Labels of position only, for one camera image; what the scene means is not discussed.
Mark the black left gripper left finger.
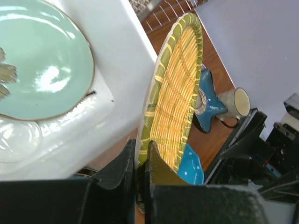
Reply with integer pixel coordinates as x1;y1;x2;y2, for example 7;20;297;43
0;139;135;224

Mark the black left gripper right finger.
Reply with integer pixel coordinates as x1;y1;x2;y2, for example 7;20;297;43
144;141;269;224

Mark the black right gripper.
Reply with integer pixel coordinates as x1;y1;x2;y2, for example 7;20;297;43
205;93;299;203

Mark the blue polka dot plate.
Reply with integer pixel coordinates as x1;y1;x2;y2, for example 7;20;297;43
177;144;204;185

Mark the woven bamboo plate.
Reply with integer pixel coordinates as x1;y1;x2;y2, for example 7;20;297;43
135;13;203;212

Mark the mint green floral plate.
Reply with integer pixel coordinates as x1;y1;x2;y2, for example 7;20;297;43
0;0;95;121

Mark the white plastic bin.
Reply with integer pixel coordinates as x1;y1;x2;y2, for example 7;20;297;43
0;0;157;181

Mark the black gold striped plate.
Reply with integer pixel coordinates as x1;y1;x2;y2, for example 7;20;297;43
76;167;98;178

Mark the cream ceramic mug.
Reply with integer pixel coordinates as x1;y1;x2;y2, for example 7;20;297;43
216;87;250;128

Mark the blue star-shaped dish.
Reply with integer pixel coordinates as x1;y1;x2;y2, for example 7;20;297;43
192;69;228;133

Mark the metal dish rack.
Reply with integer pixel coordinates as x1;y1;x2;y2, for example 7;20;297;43
138;0;205;34

